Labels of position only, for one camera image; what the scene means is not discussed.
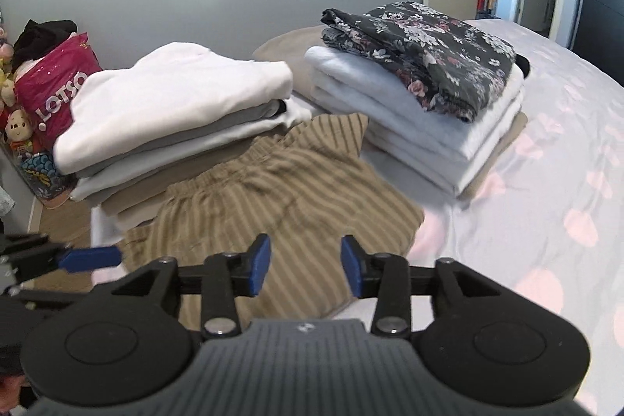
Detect beige folded garment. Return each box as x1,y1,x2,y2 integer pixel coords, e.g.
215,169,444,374
457,111,530,201
100,150,257,232

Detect blue wave-patterned bag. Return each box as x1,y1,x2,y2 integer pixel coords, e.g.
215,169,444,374
19,149,78,203

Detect bear plush toy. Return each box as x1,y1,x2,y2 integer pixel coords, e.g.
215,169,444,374
4,108,36,159

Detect black garment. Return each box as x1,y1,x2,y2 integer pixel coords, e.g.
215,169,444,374
12,19,79,72

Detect off-white folded garment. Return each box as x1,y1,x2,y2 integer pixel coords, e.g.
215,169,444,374
71,98,314,203

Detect tan pillow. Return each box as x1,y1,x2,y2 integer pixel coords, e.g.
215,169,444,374
252,25,342,106

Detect white folded garment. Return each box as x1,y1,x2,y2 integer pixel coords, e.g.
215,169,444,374
361,97,528,197

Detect white folded towels stack right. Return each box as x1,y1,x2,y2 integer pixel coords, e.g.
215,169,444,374
305,46,526,163

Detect brown striped shorts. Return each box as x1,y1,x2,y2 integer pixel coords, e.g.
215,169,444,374
117,113,426,331

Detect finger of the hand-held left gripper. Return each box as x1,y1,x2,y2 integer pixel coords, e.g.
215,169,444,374
0,283,87,308
0,235,122,284

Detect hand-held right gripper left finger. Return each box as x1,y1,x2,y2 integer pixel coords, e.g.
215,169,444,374
111,234,272,340

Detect white folded sweatshirt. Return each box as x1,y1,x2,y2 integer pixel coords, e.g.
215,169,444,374
53,42,294,176

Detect pink plastic bag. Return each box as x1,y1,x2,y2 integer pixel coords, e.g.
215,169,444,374
14,32,103,154

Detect dark floral folded garment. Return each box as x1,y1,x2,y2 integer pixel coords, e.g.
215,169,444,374
321,1,518,123

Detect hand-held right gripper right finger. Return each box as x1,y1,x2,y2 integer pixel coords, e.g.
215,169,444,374
340,235,503,340

